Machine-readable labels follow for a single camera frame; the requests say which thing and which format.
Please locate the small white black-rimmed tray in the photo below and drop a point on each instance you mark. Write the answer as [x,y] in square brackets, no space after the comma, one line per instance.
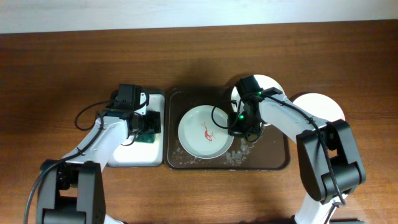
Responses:
[141,154]

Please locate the pale green plate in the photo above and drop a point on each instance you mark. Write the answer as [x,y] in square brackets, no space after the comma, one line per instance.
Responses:
[201,132]

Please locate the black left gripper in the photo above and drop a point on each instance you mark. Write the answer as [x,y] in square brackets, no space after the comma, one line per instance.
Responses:
[154,122]

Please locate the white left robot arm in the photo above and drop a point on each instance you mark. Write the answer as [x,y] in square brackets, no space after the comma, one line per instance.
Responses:
[70,190]

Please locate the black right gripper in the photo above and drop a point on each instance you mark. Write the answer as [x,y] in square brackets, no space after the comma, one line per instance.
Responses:
[235,128]

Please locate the cream white plate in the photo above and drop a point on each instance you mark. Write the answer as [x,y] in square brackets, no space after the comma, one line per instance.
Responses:
[270,84]

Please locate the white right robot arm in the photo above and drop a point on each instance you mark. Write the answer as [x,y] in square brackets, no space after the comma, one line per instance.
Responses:
[329,161]

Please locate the green yellow sponge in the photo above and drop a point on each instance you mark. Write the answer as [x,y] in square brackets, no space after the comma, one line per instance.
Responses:
[146,138]

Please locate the large brown tray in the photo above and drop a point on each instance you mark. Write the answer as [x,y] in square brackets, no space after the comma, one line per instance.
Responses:
[269,152]

